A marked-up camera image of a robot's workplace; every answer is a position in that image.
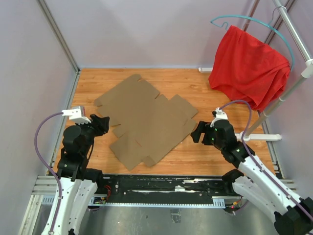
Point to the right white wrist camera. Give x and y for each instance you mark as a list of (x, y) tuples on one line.
[(218, 114)]

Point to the red cloth shirt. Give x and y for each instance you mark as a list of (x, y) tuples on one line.
[(247, 69)]

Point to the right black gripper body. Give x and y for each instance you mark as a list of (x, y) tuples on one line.
[(210, 139)]

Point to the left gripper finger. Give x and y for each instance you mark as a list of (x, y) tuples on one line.
[(103, 130), (100, 121)]

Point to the brown cardboard box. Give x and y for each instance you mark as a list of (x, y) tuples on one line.
[(147, 124)]

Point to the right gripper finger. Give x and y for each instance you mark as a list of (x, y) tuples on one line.
[(203, 127), (195, 135)]

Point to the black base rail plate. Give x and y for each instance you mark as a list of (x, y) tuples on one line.
[(129, 188)]

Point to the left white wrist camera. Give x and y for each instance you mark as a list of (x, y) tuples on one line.
[(77, 115)]

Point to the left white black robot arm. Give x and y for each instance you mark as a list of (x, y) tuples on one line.
[(76, 183)]

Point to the grey slotted cable duct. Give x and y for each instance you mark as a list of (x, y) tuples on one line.
[(97, 202)]

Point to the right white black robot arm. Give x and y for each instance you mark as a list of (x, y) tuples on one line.
[(290, 213)]

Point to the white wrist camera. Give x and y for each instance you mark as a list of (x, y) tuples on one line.
[(77, 115), (218, 114)]

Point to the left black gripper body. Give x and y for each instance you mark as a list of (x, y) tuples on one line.
[(88, 129)]

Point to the aluminium frame post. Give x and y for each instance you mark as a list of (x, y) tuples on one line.
[(51, 21)]

